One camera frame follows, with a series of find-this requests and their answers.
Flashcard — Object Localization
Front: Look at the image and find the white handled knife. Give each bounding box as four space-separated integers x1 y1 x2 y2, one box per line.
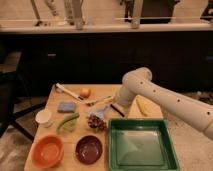
55 83 84 102

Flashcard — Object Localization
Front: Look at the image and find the green plastic tray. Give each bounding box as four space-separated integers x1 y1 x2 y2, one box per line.
108 119 180 171

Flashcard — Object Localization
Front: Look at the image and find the white cup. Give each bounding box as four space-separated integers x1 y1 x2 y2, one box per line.
35 109 52 127

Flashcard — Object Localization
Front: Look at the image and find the green pea pod toy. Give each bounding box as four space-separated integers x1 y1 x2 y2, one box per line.
56 113 79 133

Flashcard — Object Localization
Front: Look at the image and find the bunch of dark grapes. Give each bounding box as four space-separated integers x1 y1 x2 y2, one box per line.
88 115 107 131

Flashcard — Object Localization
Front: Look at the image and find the black chair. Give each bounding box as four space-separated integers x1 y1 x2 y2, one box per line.
0 49 48 143

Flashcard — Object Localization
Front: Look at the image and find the brown block brush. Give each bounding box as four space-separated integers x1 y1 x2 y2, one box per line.
110 104 125 117

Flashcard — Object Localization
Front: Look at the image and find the dark purple bowl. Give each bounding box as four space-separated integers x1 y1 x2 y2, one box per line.
75 135 103 165

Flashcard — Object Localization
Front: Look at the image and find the blue sponge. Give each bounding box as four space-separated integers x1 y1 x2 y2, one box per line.
57 102 76 113

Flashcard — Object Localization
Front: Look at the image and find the orange fruit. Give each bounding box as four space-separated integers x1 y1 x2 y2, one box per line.
80 88 91 98

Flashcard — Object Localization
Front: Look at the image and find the yellow banana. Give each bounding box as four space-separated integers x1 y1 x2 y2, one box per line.
136 96 148 117

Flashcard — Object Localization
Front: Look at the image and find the orange bowl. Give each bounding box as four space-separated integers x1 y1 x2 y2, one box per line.
31 135 64 169

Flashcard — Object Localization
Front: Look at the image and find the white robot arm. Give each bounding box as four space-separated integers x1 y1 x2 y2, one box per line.
114 67 213 140

